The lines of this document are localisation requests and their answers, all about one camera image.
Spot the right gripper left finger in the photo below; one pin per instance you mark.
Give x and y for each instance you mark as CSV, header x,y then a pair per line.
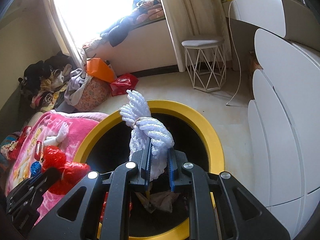
x,y
98,207

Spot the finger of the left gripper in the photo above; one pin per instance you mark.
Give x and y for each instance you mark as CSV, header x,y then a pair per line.
x,y
41,181

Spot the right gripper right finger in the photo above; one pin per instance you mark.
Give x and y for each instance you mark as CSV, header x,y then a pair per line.
x,y
220,207

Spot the red plastic bag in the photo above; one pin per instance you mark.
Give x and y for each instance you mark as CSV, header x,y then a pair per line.
x,y
123,83
70,172

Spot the red cylindrical tube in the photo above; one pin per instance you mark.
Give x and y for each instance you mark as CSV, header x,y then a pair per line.
x,y
38,151

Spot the brown red snack wrapper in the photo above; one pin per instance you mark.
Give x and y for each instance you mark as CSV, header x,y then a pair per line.
x,y
162,201

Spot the white foam net sleeve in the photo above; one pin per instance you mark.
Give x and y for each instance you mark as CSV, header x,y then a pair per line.
x,y
137,115

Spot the yellow rimmed black trash bin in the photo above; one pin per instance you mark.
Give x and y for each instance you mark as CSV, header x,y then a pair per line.
x,y
188,115

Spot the red patterned cloth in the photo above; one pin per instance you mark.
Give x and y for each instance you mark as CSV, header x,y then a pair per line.
x,y
11,146

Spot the pink cartoon bear blanket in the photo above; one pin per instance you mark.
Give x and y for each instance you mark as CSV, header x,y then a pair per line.
x,y
80,124

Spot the pile of clothes on bed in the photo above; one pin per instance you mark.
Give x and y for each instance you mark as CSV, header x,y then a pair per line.
x,y
44,83

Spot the white petal shaped cabinet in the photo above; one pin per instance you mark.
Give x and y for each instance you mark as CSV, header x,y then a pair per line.
x,y
283,120

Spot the lavender grey garment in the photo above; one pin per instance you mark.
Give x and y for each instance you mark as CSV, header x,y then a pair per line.
x,y
79,79

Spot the floral laundry basket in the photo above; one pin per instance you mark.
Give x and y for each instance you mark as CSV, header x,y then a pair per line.
x,y
95,92

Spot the orange paper bag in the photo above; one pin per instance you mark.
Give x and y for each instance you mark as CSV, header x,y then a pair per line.
x,y
98,68

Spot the red plastic bag on floor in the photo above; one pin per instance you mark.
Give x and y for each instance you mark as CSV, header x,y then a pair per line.
x,y
123,83

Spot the cream curtain left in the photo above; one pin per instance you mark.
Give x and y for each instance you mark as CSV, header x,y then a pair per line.
x,y
63,35

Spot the cream curtain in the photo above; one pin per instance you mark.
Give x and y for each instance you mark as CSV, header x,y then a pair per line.
x,y
187,18
63,35

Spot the dark blue jacket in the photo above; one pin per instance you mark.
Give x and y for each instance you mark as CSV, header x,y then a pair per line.
x,y
117,32

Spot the orange patterned quilt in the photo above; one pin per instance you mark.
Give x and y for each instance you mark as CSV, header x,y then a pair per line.
x,y
147,10

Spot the cream curtain right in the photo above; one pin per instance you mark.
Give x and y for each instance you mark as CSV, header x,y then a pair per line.
x,y
187,18

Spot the white wire frame stool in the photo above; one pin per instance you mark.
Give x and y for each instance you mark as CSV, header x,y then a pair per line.
x,y
205,62

